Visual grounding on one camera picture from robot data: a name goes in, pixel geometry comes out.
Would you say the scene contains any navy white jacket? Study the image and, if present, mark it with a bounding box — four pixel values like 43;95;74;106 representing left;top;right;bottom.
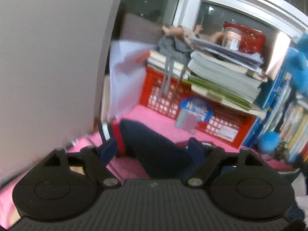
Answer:
108;119;196;181

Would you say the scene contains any pink bunny towel mat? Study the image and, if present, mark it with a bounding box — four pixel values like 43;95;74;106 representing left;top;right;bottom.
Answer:
0;104;301;230

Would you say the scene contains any red plastic crate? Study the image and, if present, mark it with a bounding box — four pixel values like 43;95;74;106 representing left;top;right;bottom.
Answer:
139;67;257;148

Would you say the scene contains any stack of books and papers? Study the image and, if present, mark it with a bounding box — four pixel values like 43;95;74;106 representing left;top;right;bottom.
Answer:
147;46;265;118

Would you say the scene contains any row of colourful books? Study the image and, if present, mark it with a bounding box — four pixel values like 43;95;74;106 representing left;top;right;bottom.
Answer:
242;70;295;154

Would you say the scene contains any white paper bag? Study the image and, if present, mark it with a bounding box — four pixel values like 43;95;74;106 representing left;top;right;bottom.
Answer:
108;40;155;120

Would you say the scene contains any blue plush toy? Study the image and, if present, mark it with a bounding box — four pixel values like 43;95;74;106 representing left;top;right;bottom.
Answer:
282;31;308;96

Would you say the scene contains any grey cloth with strings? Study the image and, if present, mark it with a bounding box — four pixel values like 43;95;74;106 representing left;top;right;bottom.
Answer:
157;34;192;98

